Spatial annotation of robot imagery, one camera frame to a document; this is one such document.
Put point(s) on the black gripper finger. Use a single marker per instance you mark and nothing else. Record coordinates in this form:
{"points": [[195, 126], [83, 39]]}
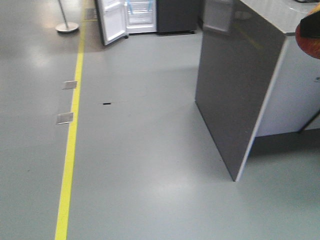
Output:
{"points": [[310, 25]]}

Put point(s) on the red apple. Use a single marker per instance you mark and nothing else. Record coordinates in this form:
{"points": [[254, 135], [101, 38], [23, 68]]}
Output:
{"points": [[310, 46]]}

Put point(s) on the open fridge door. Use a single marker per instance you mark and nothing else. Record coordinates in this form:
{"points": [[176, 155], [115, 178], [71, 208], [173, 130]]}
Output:
{"points": [[111, 15]]}

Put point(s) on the grey kitchen island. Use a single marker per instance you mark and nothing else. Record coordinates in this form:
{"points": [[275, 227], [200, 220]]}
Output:
{"points": [[253, 79]]}

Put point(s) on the silver floor lamp stand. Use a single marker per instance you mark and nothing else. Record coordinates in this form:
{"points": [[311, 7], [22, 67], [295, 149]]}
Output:
{"points": [[66, 26]]}

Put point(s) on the metal floor plate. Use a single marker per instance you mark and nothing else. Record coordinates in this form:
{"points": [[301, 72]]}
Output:
{"points": [[64, 118], [68, 85]]}

